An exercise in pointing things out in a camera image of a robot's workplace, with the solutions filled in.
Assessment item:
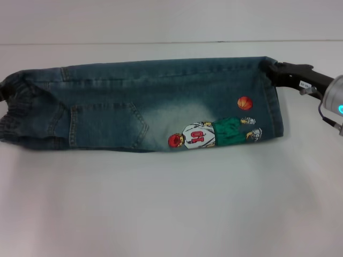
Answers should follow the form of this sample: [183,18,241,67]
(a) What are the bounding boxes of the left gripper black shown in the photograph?
[0,81,9,102]

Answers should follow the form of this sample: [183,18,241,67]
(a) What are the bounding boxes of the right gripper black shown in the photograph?
[263,61,336,94]

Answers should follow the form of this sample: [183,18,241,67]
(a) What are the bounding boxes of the blue denim shorts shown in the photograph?
[0,55,285,154]

